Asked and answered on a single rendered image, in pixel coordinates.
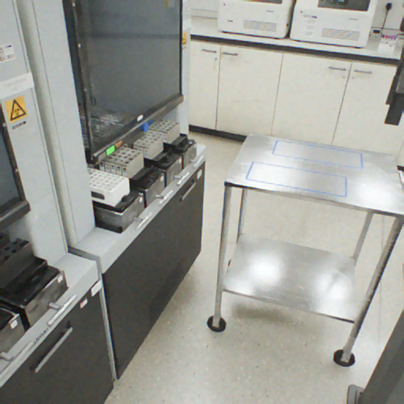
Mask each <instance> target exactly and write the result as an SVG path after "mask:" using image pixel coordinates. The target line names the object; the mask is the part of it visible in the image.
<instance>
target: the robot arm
mask: <svg viewBox="0 0 404 404"><path fill-rule="evenodd" d="M400 31H401V32H403V33H404V14H403V18H402V22H401V24H400ZM385 105H389V107H388V110H387V115H386V118H385V120H384V124H389V125H399V122H400V120H401V117H402V113H403V110H404V43H403V47H402V53H401V54H400V59H399V61H398V65H397V67H396V72H395V76H394V77H393V81H392V83H391V88H389V92H388V94H387V100H386V103H385Z"/></svg>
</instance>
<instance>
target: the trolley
mask: <svg viewBox="0 0 404 404"><path fill-rule="evenodd" d="M399 176H400V178H399ZM400 179H401V181H400ZM401 183H402V184H401ZM224 186H225V188H224V197H223V217H222V227H221V238H220V248H219V268H218V278H217V288H216V299H215V308H214V316H209V317H208V321H207V325H208V327H209V329H211V330H212V331H216V332H222V331H224V330H225V328H226V321H225V320H224V319H223V318H222V317H221V315H222V313H221V305H222V296H223V291H224V292H227V293H231V294H237V295H238V296H241V297H247V298H251V299H255V300H258V301H265V302H268V303H272V304H275V305H281V306H285V307H288V308H292V309H295V310H298V311H302V312H308V313H312V314H315V315H319V316H326V317H329V318H332V319H336V320H342V322H346V323H349V324H353V328H352V330H351V332H350V334H349V337H348V339H347V341H346V344H345V345H344V346H343V348H342V349H338V350H337V351H335V352H334V353H333V361H335V362H336V363H337V364H338V365H339V366H342V367H350V366H353V365H354V364H355V355H354V354H353V353H352V349H353V347H354V343H355V341H356V339H357V335H358V333H359V331H360V329H361V325H362V324H363V321H365V317H366V315H367V312H368V310H369V307H370V305H371V302H372V299H373V297H374V295H375V292H376V288H377V287H378V284H379V282H380V280H381V279H382V277H383V273H384V270H385V268H386V266H387V263H388V260H389V258H390V255H391V252H392V250H393V249H394V248H395V244H396V241H397V240H398V236H399V235H400V232H401V229H402V226H403V223H404V195H403V193H404V176H403V172H402V171H398V168H397V164H396V161H395V155H393V154H389V153H383V152H377V151H368V150H361V149H356V148H346V147H340V146H334V145H329V144H318V143H313V142H307V141H302V140H291V139H286V138H281V137H275V136H270V135H264V134H259V133H249V135H248V137H246V139H245V141H244V143H243V145H242V146H241V149H240V151H239V153H238V156H237V158H236V159H235V161H234V164H233V166H231V168H230V171H229V173H228V175H227V176H226V179H225V181H224ZM233 188H238V189H242V192H241V206H240V213H239V221H238V235H237V243H236V248H235V251H234V254H233V257H231V259H229V262H228V269H227V272H226V276H225V278H224V271H225V262H226V245H227V236H228V227H229V218H230V202H231V193H232V192H233ZM249 190H251V191H255V192H260V193H268V194H273V195H277V196H286V197H290V198H296V199H300V200H303V201H308V202H313V203H318V204H326V205H331V206H336V207H341V208H349V209H353V210H358V211H366V212H368V213H366V216H365V221H364V222H363V225H362V228H361V232H360V235H359V238H358V240H357V244H356V248H355V250H354V253H353V255H352V256H348V255H344V254H340V253H336V252H328V251H323V250H320V249H313V248H308V246H304V245H297V244H293V243H289V242H284V241H277V240H273V239H269V238H262V237H257V236H253V235H249V234H243V225H244V218H245V205H246V198H247V192H248V191H249ZM402 190H403V191H402ZM374 213H376V214H380V215H385V216H389V217H394V218H395V219H394V222H393V224H392V226H391V229H390V233H389V234H388V237H387V240H386V243H385V245H384V248H383V251H382V253H381V256H380V257H379V259H378V263H377V265H376V268H375V271H374V272H373V275H372V279H371V282H370V283H369V286H368V289H367V292H366V294H365V295H364V298H363V300H362V303H361V307H360V309H359V311H358V314H357V302H356V279H355V267H356V265H357V260H358V257H359V255H360V252H361V249H362V245H363V243H364V240H365V236H366V234H368V229H369V227H370V224H371V221H372V218H373V215H374ZM223 279H224V281H223Z"/></svg>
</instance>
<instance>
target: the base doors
mask: <svg viewBox="0 0 404 404"><path fill-rule="evenodd" d="M204 49H206V51H202V50H204ZM207 51H217V53H212V52H207ZM224 52H226V53H228V54H238V56H235V55H228V54H223V53H224ZM190 54H197V57H195V56H190V67H189V125H195V126H200V127H204V128H209V129H217V130H221V131H225V132H229V133H237V134H241V135H245V136H246V137H247V136H248V135H249V133H259V134H264V135H270V136H275V137H281V138H286V139H291V140H302V141H307V142H313V143H318V144H329V145H331V142H332V139H333V135H334V132H335V135H334V139H333V142H332V145H334V146H340V147H346V148H356V149H361V150H368V151H373V152H383V153H389V154H393V155H395V161H397V162H396V164H397V165H399V166H404V110H403V113H402V117H401V120H400V122H399V125H389V124H384V120H385V118H386V115H387V110H388V107H389V105H385V103H386V100H387V94H388V92H389V88H391V83H392V81H393V77H394V76H395V72H396V67H395V66H389V65H377V64H369V63H363V62H353V63H352V62H348V61H341V60H335V59H329V58H317V57H311V56H305V55H299V54H287V53H279V52H272V51H266V50H253V49H247V47H245V48H240V47H234V46H227V45H221V44H214V43H203V42H197V41H190ZM282 56H283V58H282ZM215 58H218V60H216V61H215ZM241 60H245V61H250V62H254V64H253V65H250V64H246V63H241ZM214 63H216V67H215V70H213V64H214ZM351 64H352V67H351ZM330 66H331V68H338V69H344V68H345V70H346V71H342V70H337V69H329V68H328V67H330ZM281 68H282V69H281ZM350 68H351V70H350ZM355 69H357V70H358V71H365V72H369V71H371V73H372V74H369V73H358V72H354V70H355ZM308 71H312V72H318V73H323V74H322V75H318V74H311V73H308ZM280 73H281V75H280ZM348 74H350V77H348ZM342 76H345V78H342ZM352 76H354V79H352ZM347 77H348V81H347ZM279 79H280V80H279ZM346 82H347V84H346ZM345 88H346V90H345ZM278 90H279V92H278ZM344 91H345V94H344ZM343 94H344V98H343ZM276 96H278V98H276ZM342 98H343V101H342ZM218 99H219V100H218ZM341 105H342V107H341ZM340 108H341V111H340ZM217 112H218V113H217ZM339 112H340V114H339ZM274 113H275V114H274ZM273 118H274V119H273ZM338 119H339V120H338ZM336 122H338V124H337V125H336ZM216 126H217V128H216ZM335 126H336V128H335ZM400 149H401V150H400Z"/></svg>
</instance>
